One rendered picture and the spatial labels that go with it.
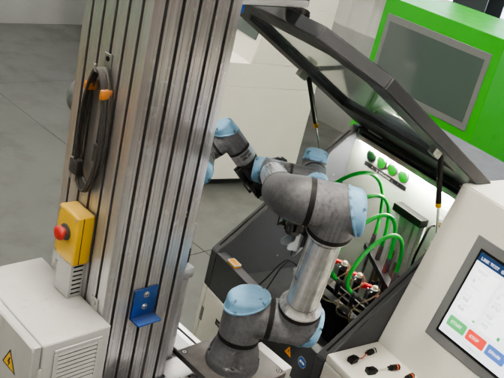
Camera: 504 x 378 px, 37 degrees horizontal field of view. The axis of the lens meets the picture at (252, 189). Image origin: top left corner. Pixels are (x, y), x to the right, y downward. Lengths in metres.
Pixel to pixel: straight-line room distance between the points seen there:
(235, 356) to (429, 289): 0.69
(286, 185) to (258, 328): 0.45
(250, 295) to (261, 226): 0.90
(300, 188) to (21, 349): 0.73
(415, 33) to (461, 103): 0.63
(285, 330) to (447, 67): 3.51
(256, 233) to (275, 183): 1.14
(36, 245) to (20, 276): 2.55
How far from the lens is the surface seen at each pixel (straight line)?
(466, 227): 2.35
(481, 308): 2.30
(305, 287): 1.89
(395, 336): 2.47
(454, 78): 5.22
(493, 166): 2.80
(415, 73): 5.41
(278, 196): 1.72
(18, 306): 1.87
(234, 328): 2.00
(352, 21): 7.56
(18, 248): 4.49
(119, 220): 1.73
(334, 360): 2.36
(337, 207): 1.70
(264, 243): 2.92
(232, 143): 2.30
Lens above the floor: 2.31
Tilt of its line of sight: 24 degrees down
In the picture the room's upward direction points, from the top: 14 degrees clockwise
